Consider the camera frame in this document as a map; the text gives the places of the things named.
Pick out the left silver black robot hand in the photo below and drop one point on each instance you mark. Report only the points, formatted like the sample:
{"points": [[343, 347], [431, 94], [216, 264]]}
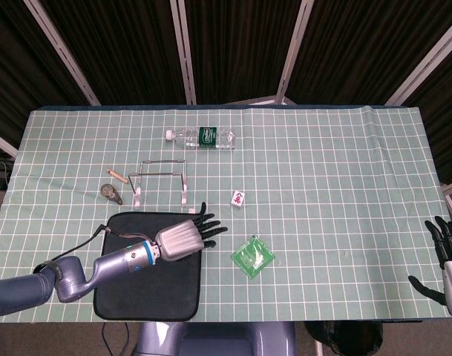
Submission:
{"points": [[179, 239]]}

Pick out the black and blue cloth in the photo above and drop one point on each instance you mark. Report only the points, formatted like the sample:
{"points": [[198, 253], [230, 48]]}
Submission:
{"points": [[147, 293]]}

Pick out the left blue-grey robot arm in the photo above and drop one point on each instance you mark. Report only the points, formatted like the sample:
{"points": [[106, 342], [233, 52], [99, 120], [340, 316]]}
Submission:
{"points": [[73, 282]]}

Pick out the white mahjong tile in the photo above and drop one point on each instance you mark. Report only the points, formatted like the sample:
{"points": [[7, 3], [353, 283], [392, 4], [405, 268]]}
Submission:
{"points": [[237, 199]]}

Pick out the green foil sachet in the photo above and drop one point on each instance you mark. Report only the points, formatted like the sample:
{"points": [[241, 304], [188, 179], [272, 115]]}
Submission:
{"points": [[252, 256]]}

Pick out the clear bottle with green label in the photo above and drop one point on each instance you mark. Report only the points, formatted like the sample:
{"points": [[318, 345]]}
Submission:
{"points": [[207, 136]]}

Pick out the blue-grey robot torso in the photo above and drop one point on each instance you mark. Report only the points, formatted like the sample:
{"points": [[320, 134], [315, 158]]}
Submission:
{"points": [[211, 341]]}

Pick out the black trash bin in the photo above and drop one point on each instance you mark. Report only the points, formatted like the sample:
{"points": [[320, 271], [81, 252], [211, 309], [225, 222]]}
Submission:
{"points": [[340, 339]]}

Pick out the green white grid tablecloth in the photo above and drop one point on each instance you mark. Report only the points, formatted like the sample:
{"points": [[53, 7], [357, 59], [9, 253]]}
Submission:
{"points": [[322, 185]]}

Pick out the dark pleated curtain panel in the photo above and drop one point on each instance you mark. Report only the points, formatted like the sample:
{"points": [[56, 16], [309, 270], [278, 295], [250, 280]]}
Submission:
{"points": [[441, 111], [359, 48], [14, 74], [125, 52], [240, 48]]}

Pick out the white partition post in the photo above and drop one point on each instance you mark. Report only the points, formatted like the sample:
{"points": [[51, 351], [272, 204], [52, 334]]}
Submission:
{"points": [[1, 142], [62, 52], [422, 66], [294, 52], [184, 52]]}

